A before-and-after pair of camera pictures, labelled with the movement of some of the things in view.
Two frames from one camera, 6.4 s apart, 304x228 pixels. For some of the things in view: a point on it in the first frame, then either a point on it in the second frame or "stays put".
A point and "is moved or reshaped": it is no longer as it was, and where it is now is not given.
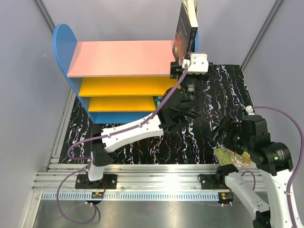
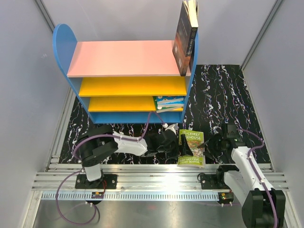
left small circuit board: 97,195 stays put
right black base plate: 213,181 stays put
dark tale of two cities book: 185,40 stays put
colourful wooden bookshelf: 118,81 stays put
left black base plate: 109,181 stays put
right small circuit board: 226,197 stays put
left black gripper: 176,70 to 185,150
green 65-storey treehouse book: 225,156 is moved or reshaped
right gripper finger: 221,130 to 203,144
